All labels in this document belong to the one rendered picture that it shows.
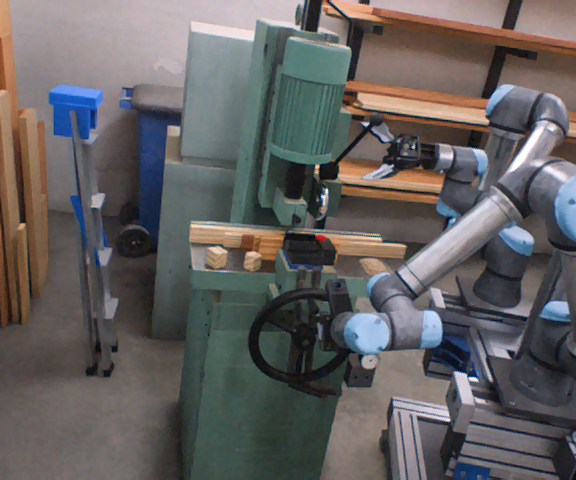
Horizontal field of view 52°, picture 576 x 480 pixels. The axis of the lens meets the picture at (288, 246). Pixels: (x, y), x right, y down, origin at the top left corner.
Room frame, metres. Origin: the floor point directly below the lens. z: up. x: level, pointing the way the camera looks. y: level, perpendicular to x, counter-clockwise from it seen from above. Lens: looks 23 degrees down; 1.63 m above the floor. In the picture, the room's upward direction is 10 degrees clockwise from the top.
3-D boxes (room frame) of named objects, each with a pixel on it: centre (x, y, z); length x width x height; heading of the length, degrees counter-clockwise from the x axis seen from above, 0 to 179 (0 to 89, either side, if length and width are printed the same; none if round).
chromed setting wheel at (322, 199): (1.81, -0.07, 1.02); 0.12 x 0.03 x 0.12; 16
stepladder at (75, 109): (2.15, 0.80, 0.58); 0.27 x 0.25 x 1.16; 101
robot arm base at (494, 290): (1.77, -0.70, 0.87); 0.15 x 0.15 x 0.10
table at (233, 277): (1.55, -0.03, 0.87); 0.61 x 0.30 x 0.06; 106
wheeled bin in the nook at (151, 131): (3.45, 0.78, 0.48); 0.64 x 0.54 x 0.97; 106
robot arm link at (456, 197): (1.61, -0.45, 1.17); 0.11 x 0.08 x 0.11; 55
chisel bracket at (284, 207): (1.67, 0.02, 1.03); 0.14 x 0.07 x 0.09; 16
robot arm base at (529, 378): (1.28, -0.68, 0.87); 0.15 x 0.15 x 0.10
